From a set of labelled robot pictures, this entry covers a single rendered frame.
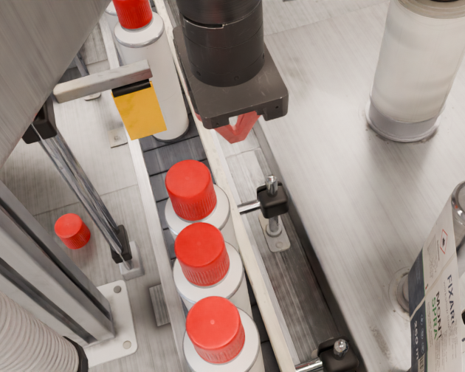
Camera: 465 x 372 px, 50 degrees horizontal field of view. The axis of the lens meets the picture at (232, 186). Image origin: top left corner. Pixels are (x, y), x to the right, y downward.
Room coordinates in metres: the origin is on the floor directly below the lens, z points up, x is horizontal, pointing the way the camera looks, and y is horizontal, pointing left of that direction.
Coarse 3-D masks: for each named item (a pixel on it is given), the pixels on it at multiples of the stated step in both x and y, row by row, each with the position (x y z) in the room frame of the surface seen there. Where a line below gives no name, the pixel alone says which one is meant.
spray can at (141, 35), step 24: (120, 0) 0.41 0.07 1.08; (144, 0) 0.41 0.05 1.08; (120, 24) 0.41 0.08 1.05; (144, 24) 0.41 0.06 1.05; (120, 48) 0.41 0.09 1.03; (144, 48) 0.40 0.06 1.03; (168, 48) 0.41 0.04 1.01; (168, 72) 0.40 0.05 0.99; (168, 96) 0.40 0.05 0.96; (168, 120) 0.40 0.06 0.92
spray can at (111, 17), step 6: (108, 6) 0.46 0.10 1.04; (150, 6) 0.47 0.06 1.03; (108, 12) 0.45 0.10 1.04; (114, 12) 0.45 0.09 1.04; (108, 18) 0.46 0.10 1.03; (114, 18) 0.45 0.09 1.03; (108, 24) 0.46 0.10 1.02; (114, 24) 0.45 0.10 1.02; (114, 36) 0.46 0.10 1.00; (120, 54) 0.46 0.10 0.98
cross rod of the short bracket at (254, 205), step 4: (252, 200) 0.27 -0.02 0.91; (256, 200) 0.27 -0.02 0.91; (240, 204) 0.27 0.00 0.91; (244, 204) 0.27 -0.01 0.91; (248, 204) 0.27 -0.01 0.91; (252, 204) 0.27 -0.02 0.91; (256, 204) 0.27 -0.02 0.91; (260, 204) 0.27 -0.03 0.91; (240, 208) 0.27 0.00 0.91; (244, 208) 0.27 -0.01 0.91; (248, 208) 0.26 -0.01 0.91; (252, 208) 0.26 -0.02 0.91; (256, 208) 0.26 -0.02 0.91; (260, 208) 0.26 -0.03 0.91; (240, 212) 0.26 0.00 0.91; (244, 212) 0.26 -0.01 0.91; (248, 212) 0.26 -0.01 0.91
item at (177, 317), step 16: (112, 48) 0.49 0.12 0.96; (112, 64) 0.46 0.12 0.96; (128, 144) 0.34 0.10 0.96; (144, 160) 0.31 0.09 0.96; (144, 176) 0.29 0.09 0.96; (144, 192) 0.27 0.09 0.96; (144, 208) 0.25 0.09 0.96; (160, 224) 0.23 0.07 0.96; (160, 240) 0.22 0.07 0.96; (160, 256) 0.20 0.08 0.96; (160, 272) 0.19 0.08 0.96; (176, 304) 0.15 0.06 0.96; (176, 320) 0.14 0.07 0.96; (176, 336) 0.13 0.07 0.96
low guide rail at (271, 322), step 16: (160, 0) 0.63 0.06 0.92; (176, 64) 0.49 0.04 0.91; (192, 112) 0.41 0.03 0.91; (208, 144) 0.35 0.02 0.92; (208, 160) 0.34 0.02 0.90; (224, 176) 0.31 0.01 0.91; (240, 224) 0.24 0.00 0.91; (240, 240) 0.23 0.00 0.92; (256, 272) 0.19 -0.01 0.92; (256, 288) 0.17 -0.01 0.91; (272, 320) 0.14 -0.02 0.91; (272, 336) 0.13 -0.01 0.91; (288, 352) 0.11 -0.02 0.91; (288, 368) 0.10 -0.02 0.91
